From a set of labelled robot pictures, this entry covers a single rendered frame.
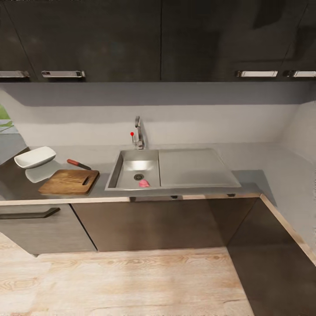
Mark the cabinet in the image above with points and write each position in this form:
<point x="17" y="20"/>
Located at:
<point x="238" y="40"/>
<point x="80" y="41"/>

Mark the fixed window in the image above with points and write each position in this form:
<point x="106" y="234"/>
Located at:
<point x="11" y="141"/>

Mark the parer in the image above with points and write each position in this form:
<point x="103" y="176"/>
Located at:
<point x="76" y="163"/>

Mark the drop in sink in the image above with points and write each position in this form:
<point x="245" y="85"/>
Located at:
<point x="169" y="168"/>

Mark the cutting board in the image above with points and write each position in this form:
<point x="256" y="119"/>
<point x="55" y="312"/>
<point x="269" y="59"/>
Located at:
<point x="65" y="181"/>

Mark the bowl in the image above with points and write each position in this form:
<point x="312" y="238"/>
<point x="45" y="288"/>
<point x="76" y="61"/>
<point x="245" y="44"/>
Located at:
<point x="35" y="158"/>

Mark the vidalia onion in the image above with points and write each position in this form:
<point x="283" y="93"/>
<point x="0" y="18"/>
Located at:
<point x="143" y="183"/>

